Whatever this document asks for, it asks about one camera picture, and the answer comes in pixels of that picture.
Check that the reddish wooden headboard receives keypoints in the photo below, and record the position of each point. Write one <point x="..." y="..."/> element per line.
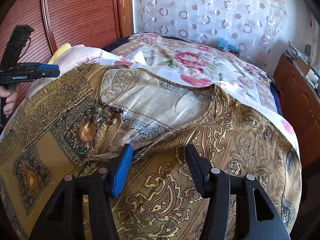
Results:
<point x="75" y="10"/>

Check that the person's left hand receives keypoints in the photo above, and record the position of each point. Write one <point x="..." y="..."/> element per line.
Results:
<point x="8" y="102"/>

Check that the cardboard box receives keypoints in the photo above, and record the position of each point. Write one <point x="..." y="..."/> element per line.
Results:
<point x="301" y="66"/>

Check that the pile of silver papers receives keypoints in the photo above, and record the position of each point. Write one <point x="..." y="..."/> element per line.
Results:
<point x="297" y="51"/>

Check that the brown wooden cabinet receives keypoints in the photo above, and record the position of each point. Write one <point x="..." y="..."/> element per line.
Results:
<point x="297" y="100"/>

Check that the red wall ornament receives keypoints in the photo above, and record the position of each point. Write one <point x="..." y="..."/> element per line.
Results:
<point x="311" y="22"/>

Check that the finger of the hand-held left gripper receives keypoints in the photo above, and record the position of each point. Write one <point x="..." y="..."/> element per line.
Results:
<point x="46" y="66"/>
<point x="51" y="73"/>

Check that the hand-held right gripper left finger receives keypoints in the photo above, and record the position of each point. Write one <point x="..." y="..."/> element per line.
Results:
<point x="123" y="171"/>

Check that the sheer circle-patterned curtain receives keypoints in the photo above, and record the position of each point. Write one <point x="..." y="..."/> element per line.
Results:
<point x="200" y="7"/>

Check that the small blue toy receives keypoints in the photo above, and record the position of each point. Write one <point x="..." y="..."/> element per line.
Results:
<point x="226" y="47"/>

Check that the white container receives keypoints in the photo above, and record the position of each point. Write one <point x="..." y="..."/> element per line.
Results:
<point x="313" y="78"/>

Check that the gold paisley patterned garment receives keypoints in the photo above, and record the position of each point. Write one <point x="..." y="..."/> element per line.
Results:
<point x="155" y="130"/>

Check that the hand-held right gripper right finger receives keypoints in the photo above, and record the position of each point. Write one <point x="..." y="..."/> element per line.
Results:
<point x="197" y="173"/>

